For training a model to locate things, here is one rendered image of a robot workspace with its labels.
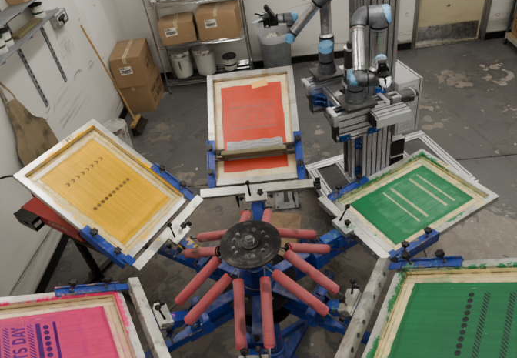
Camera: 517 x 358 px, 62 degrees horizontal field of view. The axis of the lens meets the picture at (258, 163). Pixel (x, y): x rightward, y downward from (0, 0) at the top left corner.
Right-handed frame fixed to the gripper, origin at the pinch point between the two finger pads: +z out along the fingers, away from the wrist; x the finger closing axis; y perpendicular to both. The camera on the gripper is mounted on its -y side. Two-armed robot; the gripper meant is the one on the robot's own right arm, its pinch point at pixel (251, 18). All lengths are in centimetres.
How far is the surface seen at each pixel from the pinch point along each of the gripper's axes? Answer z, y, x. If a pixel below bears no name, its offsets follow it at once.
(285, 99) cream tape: -32, 16, -82
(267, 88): -19, 12, -75
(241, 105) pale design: -3, 16, -87
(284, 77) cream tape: -30, 9, -67
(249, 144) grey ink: -10, 27, -112
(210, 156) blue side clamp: 13, 26, -124
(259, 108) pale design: -15, 17, -88
